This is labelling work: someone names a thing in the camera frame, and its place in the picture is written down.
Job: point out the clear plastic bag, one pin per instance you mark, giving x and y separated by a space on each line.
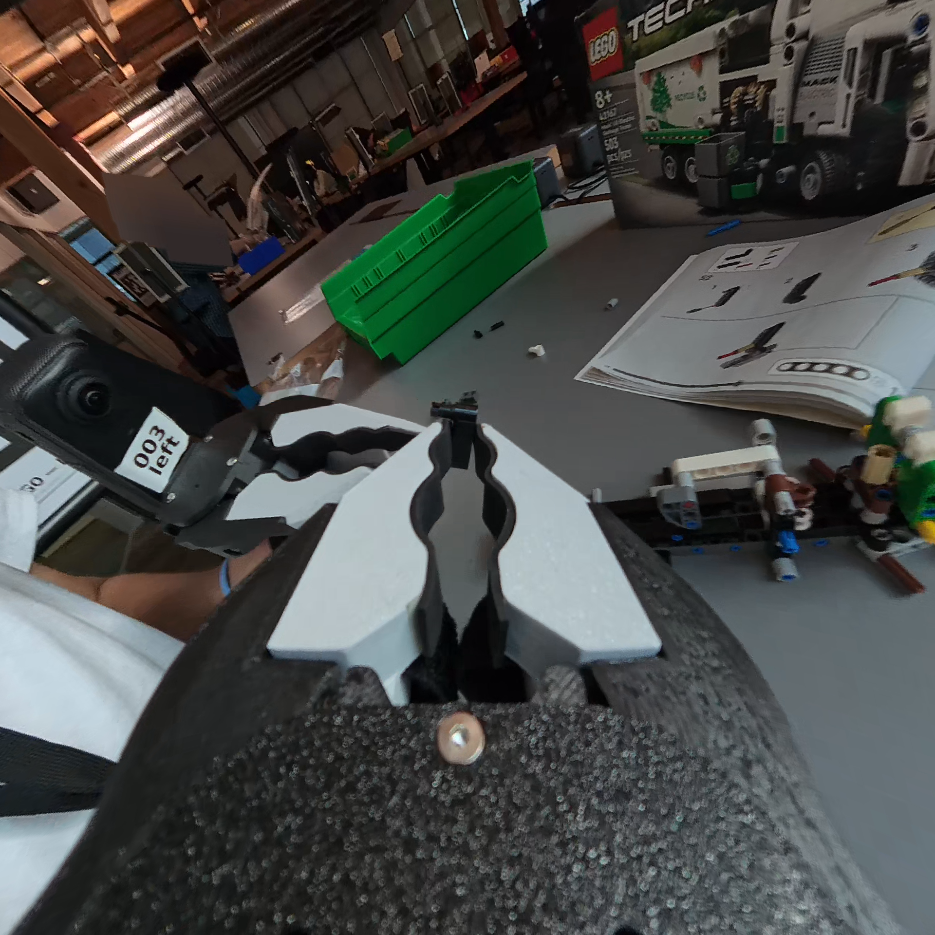
307 372

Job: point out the lego set box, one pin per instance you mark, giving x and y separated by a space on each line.
730 109

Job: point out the lego instruction booklet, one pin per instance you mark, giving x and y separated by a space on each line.
767 329

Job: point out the lego truck chassis assembly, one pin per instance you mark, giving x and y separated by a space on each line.
730 511

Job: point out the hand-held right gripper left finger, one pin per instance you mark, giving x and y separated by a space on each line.
350 570

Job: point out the black lego beam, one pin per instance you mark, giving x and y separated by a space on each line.
461 431

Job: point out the person's white shirt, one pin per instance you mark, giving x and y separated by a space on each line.
66 657

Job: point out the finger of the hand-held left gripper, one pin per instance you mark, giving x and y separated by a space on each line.
329 420
292 500

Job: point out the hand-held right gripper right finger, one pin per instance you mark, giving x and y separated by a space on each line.
570 577

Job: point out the blue lego pin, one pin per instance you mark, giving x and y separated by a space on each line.
723 228

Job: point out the person's left forearm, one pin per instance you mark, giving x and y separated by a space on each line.
153 599

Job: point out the green plastic bin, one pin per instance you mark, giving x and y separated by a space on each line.
438 277

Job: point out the person's left hand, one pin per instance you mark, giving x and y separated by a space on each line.
248 562

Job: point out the long wooden workbench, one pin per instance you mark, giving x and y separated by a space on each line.
453 117

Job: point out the white signboard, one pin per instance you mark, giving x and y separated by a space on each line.
44 482

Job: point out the silver air duct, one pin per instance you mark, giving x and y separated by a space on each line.
241 80

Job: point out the blue wristband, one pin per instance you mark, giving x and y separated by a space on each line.
224 581

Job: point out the grey box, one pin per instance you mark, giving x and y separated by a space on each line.
583 150
548 179

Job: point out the small blue bin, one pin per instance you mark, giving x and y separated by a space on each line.
259 257

